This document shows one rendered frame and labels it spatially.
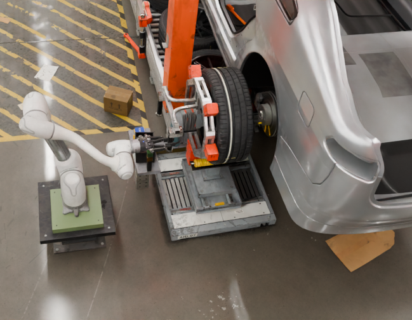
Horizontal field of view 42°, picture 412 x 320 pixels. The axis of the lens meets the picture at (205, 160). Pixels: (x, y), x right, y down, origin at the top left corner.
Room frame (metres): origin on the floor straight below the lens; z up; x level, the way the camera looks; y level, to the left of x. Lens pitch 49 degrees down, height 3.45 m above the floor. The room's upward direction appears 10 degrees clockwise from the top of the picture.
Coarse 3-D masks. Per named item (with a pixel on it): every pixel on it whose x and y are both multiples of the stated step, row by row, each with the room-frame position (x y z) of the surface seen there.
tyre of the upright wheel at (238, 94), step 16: (208, 80) 2.67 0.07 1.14; (224, 80) 2.64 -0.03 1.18; (240, 80) 2.67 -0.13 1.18; (224, 96) 2.53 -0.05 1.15; (240, 96) 2.55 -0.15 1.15; (224, 112) 2.43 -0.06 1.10; (240, 112) 2.47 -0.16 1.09; (224, 128) 2.37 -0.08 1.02; (240, 128) 2.41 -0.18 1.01; (224, 144) 2.33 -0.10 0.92; (240, 144) 2.37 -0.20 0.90; (224, 160) 2.35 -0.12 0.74; (240, 160) 2.41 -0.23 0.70
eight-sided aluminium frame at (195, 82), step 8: (192, 80) 2.71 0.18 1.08; (200, 80) 2.67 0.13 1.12; (192, 88) 2.82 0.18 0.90; (200, 88) 2.59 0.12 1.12; (192, 96) 2.81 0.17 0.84; (200, 96) 2.53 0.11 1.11; (208, 96) 2.53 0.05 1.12; (184, 104) 2.81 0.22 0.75; (208, 136) 2.34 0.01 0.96; (192, 144) 2.55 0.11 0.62; (200, 144) 2.56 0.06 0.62; (200, 152) 2.38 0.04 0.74
